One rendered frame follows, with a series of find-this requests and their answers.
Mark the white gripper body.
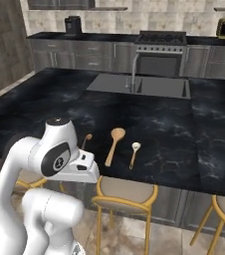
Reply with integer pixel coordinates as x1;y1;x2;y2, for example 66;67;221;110
46;159;101;184

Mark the small brown wooden spoon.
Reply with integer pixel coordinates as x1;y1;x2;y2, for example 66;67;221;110
81;132;94;150

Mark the large wooden spoon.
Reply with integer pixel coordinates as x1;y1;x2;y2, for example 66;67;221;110
104;127;126;168

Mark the grey island cupboard run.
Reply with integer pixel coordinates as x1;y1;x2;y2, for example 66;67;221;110
60;180;225;239

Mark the grey tap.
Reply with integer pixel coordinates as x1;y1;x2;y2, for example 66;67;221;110
129;52;142;95

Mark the grey sink basin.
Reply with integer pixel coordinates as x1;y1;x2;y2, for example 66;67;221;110
86;72;192;101

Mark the grey base cupboard run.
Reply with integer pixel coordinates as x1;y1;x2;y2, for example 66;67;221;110
182;44;225;81
29;38;137;75

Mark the steel stove with oven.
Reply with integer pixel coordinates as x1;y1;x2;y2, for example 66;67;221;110
133;30;188;78

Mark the black coffee machine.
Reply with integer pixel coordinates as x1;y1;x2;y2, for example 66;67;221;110
64;15;84;36

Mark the dark wall cupboard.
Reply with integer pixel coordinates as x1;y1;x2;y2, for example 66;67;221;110
27;0;97;11

